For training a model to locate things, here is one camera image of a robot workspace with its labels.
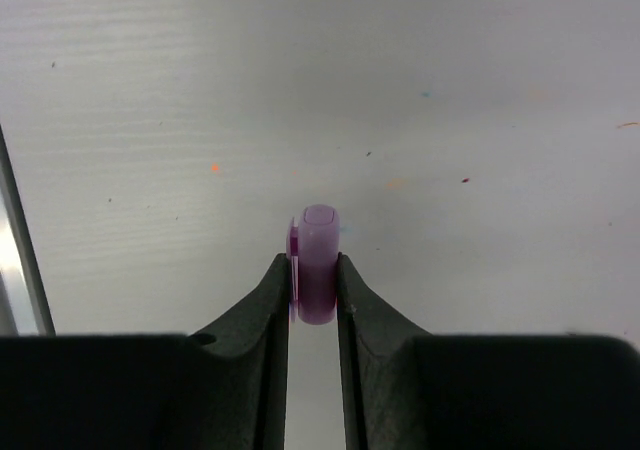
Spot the purple highlighter cap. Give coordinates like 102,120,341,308
286,204,340,325

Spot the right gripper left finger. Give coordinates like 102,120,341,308
1,255,290,449

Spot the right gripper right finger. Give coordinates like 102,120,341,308
337,256,639,449

